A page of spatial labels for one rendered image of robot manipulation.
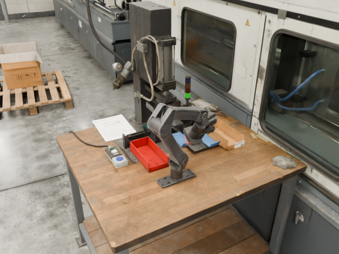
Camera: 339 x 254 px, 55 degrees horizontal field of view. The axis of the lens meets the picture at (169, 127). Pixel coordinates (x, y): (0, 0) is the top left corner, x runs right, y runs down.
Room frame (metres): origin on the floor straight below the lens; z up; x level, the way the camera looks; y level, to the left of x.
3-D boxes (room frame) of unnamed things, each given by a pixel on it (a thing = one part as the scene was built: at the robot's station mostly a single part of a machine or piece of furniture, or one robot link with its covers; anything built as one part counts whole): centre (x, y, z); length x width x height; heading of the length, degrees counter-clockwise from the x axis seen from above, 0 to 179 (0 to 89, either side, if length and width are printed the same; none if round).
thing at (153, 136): (1.75, 0.02, 0.94); 0.20 x 0.10 x 0.07; 120
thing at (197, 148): (1.66, -0.18, 0.91); 0.17 x 0.16 x 0.02; 120
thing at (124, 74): (1.94, 0.27, 1.25); 0.19 x 0.07 x 0.19; 120
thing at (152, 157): (1.51, 0.12, 0.93); 0.25 x 0.12 x 0.06; 30
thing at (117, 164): (1.46, 0.27, 0.90); 0.07 x 0.07 x 0.06; 30
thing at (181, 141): (1.56, -0.07, 1.00); 0.15 x 0.07 x 0.03; 29
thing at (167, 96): (1.81, 0.07, 1.22); 0.26 x 0.18 x 0.30; 30
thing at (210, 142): (1.66, -0.23, 0.93); 0.15 x 0.07 x 0.03; 31
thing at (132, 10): (1.98, 0.15, 1.28); 0.14 x 0.12 x 0.75; 120
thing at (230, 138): (1.72, -0.33, 0.93); 0.25 x 0.13 x 0.08; 30
